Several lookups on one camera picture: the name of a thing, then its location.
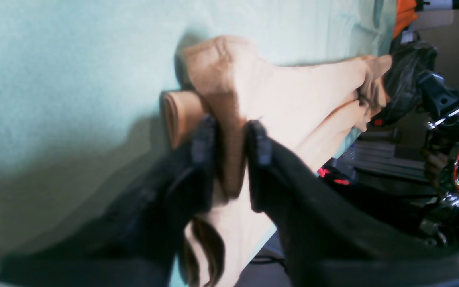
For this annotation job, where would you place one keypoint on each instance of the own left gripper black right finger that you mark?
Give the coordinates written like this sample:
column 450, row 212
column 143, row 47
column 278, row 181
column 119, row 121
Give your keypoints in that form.
column 326, row 241

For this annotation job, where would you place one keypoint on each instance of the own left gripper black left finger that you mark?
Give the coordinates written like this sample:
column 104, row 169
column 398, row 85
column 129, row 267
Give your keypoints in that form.
column 134, row 242

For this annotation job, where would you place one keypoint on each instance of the tan T-shirt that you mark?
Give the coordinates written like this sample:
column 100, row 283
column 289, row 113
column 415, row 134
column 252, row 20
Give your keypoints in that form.
column 309, row 110

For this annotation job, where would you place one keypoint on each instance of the light green table cloth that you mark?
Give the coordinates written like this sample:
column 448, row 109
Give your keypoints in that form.
column 81, row 83

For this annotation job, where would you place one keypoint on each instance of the orange folded cloth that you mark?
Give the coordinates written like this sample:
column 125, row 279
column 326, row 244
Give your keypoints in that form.
column 405, row 15

